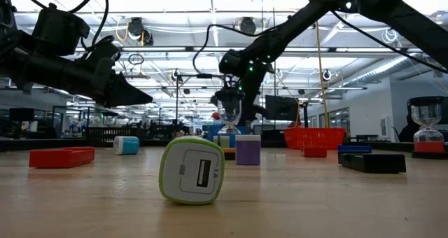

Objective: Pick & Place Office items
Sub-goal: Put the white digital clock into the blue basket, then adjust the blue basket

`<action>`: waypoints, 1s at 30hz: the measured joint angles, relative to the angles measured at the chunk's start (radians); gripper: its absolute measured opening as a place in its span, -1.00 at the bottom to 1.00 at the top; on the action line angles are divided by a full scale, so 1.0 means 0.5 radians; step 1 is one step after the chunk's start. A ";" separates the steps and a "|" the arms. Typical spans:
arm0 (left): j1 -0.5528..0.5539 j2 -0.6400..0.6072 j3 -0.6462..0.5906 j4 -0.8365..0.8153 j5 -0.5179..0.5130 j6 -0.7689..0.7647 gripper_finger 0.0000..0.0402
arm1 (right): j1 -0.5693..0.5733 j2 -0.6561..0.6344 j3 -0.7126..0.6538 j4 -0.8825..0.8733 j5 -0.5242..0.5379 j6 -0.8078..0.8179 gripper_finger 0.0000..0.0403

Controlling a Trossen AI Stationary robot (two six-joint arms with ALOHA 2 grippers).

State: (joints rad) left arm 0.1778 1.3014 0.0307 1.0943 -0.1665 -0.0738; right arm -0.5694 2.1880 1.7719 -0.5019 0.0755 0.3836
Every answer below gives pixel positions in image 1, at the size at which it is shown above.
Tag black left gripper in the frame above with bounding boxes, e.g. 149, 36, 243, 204
0, 55, 154, 109

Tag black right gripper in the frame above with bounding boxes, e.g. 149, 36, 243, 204
239, 64, 274, 125

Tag white sand hourglass black caps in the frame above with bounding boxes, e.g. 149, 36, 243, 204
100, 111, 119, 129

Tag orange sand hourglass black caps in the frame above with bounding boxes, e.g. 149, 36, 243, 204
213, 90, 245, 161

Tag purple cube charger white face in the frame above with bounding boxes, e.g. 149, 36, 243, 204
234, 134, 262, 166

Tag light blue white round charger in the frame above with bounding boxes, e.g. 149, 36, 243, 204
113, 135, 141, 156

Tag black small digital display device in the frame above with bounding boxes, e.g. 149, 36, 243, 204
337, 152, 407, 174

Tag red sand hourglass black caps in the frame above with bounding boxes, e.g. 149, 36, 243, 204
406, 96, 448, 160

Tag black computer monitor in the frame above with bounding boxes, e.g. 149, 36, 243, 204
265, 94, 300, 122

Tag black plastic basket tray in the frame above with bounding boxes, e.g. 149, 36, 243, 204
86, 127, 147, 147

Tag blue plastic bin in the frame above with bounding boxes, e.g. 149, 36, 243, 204
202, 124, 248, 148

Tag red plastic bin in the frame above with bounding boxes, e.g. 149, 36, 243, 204
283, 127, 347, 151

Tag green white USB charger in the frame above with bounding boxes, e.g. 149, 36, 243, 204
157, 135, 226, 206

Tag black background monitor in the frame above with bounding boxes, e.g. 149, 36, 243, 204
8, 107, 36, 123

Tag blue small digital display device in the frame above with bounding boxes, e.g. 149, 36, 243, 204
337, 144, 373, 154

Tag seated person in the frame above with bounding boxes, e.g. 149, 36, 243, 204
398, 114, 418, 143

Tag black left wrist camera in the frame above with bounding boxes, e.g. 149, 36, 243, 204
83, 34, 122, 69

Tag black metal gantry frame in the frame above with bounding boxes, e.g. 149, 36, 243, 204
174, 73, 234, 127

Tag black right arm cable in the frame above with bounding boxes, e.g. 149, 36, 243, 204
191, 23, 291, 75

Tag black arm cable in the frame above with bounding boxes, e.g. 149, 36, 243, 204
191, 23, 291, 75
15, 0, 110, 53

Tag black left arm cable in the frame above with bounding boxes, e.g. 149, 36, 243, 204
15, 0, 110, 53

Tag black aluminium table frame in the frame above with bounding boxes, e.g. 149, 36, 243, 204
0, 136, 448, 159

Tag silver ceiling air duct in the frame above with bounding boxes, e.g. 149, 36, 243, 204
341, 55, 426, 89

